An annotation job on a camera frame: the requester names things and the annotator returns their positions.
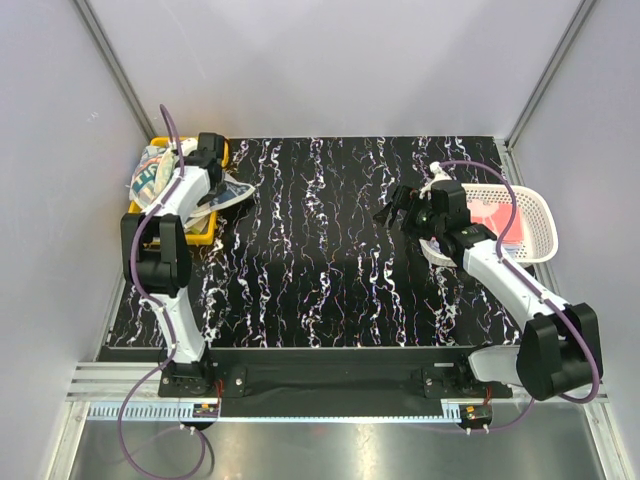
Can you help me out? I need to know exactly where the left controller board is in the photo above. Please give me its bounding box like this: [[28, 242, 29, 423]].
[[193, 403, 220, 419]]

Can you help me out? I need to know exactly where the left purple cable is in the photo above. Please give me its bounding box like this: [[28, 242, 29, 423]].
[[117, 103, 216, 475]]

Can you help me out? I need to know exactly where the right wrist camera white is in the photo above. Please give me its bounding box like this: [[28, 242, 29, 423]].
[[419, 162, 451, 199]]

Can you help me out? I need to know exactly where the colourful rabbit text towel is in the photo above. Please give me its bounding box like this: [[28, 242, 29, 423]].
[[129, 145, 178, 209]]

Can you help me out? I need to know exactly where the pink rabbit towel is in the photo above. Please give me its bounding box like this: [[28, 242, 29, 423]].
[[467, 199, 524, 245]]

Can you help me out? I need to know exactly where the controller board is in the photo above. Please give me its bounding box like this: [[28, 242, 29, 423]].
[[193, 403, 220, 419], [461, 404, 493, 423]]

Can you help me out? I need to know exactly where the purple cable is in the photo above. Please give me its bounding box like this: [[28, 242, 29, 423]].
[[117, 103, 216, 475], [437, 160, 603, 434]]

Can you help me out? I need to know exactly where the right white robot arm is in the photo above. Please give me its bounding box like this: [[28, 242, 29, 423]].
[[374, 180, 603, 403]]

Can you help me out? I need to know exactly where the yellow plastic bin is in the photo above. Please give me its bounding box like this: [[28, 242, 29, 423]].
[[125, 137, 230, 245]]

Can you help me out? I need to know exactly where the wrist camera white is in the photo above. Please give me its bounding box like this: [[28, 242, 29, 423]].
[[167, 137, 198, 157], [419, 162, 451, 199]]

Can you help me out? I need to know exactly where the white perforated plastic basket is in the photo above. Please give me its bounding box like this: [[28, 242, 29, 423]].
[[418, 183, 559, 267]]

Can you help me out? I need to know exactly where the right controller board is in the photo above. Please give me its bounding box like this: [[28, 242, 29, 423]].
[[461, 404, 493, 423]]

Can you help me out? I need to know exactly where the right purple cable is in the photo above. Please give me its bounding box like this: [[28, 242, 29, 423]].
[[437, 160, 603, 434]]

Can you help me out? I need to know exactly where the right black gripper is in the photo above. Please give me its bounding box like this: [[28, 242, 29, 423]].
[[372, 185, 444, 242]]

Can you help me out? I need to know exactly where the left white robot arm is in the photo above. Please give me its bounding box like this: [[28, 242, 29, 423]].
[[120, 133, 228, 396]]

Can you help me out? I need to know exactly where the blue patterned towel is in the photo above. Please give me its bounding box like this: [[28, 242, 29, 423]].
[[195, 173, 256, 215]]

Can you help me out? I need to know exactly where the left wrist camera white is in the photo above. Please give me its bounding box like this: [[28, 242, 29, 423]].
[[167, 137, 198, 157]]

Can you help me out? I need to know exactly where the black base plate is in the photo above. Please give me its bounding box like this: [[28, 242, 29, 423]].
[[159, 347, 513, 423]]

